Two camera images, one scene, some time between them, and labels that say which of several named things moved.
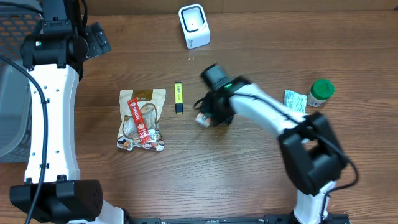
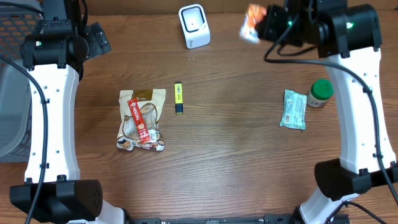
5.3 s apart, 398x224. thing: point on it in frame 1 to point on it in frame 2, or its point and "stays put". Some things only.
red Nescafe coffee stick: x=142 y=130 stays put
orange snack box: x=201 y=119 to x=254 y=13
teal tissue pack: x=295 y=101 stays put
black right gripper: x=205 y=108 to x=265 y=28
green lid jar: x=320 y=91 stays put
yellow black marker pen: x=178 y=98 stays put
